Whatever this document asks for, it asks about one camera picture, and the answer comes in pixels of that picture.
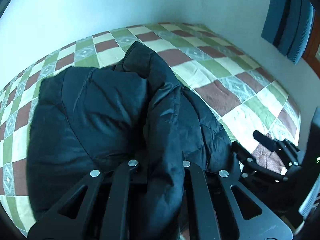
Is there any blue window curtain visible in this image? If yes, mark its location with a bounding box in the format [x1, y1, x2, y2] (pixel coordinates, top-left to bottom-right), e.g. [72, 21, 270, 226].
[261, 0, 314, 64]

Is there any dark navy puffer jacket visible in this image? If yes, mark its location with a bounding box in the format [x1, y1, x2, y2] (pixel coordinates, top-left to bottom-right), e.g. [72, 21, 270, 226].
[26, 42, 233, 239]

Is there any checkered green brown bedspread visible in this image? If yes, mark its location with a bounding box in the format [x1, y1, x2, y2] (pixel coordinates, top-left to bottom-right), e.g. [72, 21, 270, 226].
[1, 22, 301, 235]

